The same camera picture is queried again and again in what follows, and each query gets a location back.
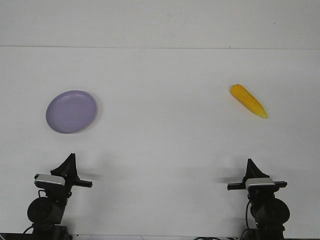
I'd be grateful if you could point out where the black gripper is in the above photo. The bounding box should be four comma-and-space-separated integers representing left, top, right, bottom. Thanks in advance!
45, 153, 93, 198
227, 158, 287, 200

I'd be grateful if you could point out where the purple round plate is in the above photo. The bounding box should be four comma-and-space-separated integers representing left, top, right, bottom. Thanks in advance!
45, 90, 98, 134

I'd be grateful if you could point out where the yellow corn cob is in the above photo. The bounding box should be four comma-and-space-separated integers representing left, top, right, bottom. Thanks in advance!
230, 84, 269, 119

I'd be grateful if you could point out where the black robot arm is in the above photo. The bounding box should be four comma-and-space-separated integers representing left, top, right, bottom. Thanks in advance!
227, 158, 290, 240
27, 153, 93, 240

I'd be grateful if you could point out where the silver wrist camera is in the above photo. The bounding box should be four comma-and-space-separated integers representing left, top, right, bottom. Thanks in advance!
245, 177, 275, 190
34, 174, 66, 189

